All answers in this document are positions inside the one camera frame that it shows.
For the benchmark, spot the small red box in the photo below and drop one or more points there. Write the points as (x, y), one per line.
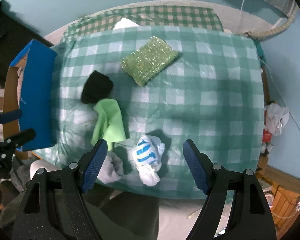
(267, 135)

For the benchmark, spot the wooden crate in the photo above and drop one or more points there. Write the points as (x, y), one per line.
(285, 200)

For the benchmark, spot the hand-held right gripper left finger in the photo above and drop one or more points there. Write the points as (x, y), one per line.
(96, 162)

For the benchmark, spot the white paper sheet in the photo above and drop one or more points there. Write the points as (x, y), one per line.
(125, 23)

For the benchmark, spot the black sock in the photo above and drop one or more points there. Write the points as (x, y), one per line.
(96, 87)

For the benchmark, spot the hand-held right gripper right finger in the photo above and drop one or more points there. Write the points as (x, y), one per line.
(195, 165)

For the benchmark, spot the blue cardboard box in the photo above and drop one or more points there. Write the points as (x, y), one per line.
(37, 92)

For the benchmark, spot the green bubble wrap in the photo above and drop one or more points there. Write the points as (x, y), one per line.
(147, 62)

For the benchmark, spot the dark green checked cloth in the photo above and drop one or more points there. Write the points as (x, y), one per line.
(165, 15)

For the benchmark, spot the light green checked tablecloth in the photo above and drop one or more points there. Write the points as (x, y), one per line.
(202, 105)

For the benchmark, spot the light green cloth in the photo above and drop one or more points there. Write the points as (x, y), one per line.
(110, 125)

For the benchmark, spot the white sock with blue stripes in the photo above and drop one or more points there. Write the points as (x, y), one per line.
(145, 155)

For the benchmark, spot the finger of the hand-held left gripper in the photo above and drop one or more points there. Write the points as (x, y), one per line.
(12, 115)
(23, 135)

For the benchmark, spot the grey sock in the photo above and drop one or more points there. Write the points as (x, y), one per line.
(110, 171)

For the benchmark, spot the white plastic bag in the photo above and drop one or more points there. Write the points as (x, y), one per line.
(275, 117)

